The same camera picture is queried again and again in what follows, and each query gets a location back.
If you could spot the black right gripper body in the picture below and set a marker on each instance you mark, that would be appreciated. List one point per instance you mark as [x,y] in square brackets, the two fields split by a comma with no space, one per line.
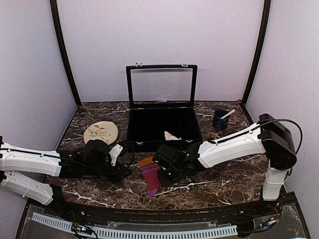
[174,177]

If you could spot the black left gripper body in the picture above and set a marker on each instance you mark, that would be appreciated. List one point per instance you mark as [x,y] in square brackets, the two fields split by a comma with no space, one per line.
[94,170]

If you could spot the maroon purple orange sock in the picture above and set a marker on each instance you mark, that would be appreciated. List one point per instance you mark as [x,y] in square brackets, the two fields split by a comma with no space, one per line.
[149,171]

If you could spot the beige brown block sock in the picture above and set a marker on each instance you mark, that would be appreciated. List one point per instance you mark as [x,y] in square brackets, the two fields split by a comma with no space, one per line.
[168,136]

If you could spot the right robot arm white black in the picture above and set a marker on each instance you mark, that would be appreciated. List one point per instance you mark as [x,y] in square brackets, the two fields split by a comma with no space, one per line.
[267,136]

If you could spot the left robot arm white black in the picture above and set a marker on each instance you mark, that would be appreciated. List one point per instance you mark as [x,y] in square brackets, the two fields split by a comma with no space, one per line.
[15,161]

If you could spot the beige round embroidered coaster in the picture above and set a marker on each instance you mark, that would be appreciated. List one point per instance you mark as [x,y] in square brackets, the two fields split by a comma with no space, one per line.
[105,131]

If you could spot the black display case with lid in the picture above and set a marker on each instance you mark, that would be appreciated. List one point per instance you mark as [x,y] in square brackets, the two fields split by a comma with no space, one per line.
[161,99]

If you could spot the dark blue mug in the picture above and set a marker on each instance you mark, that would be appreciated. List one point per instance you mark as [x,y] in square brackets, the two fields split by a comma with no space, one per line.
[218,122]

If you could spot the wooden stick in mug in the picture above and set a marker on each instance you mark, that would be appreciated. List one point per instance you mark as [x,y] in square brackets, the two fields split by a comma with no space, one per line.
[228,114]

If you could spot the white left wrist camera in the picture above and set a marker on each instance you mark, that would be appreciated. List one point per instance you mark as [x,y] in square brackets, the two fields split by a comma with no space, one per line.
[115,153]

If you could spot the white slotted cable duct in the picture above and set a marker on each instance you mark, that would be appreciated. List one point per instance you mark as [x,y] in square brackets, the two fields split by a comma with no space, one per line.
[133,232]

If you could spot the left black frame post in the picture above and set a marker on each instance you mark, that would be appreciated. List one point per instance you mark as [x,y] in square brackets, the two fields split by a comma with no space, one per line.
[63,51]

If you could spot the black frame post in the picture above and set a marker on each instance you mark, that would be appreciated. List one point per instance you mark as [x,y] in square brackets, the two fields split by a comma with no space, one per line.
[63,51]
[258,51]

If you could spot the right black frame post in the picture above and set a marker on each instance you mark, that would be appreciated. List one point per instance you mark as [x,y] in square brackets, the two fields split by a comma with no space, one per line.
[258,51]

